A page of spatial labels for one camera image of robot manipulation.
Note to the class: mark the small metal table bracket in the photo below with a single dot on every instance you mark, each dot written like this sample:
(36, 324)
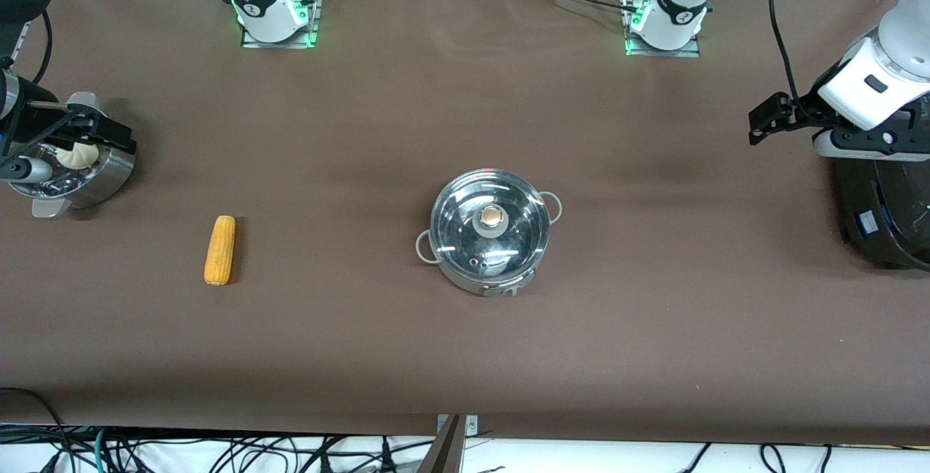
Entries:
(472, 426)

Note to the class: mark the steel steamer pot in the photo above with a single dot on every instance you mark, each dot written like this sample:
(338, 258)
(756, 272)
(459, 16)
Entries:
(109, 175)

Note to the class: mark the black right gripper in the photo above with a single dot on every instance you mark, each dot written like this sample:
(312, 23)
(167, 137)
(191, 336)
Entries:
(29, 118)

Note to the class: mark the white steamed bun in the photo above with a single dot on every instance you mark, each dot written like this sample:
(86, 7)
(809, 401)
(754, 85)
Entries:
(76, 158)

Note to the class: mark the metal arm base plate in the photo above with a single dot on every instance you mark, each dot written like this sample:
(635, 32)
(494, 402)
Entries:
(254, 42)
(690, 51)

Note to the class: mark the yellow corn cob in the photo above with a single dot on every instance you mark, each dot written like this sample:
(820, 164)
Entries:
(219, 249)

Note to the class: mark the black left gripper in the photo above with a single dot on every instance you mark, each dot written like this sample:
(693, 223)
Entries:
(801, 115)

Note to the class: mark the black rice cooker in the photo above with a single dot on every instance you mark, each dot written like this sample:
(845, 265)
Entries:
(894, 226)

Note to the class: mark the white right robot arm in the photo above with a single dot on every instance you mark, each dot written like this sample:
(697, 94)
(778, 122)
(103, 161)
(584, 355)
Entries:
(269, 1)

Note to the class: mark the glass pot lid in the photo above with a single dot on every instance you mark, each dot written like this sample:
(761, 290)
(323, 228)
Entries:
(465, 226)

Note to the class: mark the brown table cover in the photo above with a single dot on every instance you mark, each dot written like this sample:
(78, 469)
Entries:
(363, 349)

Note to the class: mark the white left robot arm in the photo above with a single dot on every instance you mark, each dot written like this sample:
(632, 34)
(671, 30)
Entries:
(850, 91)

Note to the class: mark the dark metal post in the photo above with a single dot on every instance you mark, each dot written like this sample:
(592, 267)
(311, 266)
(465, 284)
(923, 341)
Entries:
(445, 455)

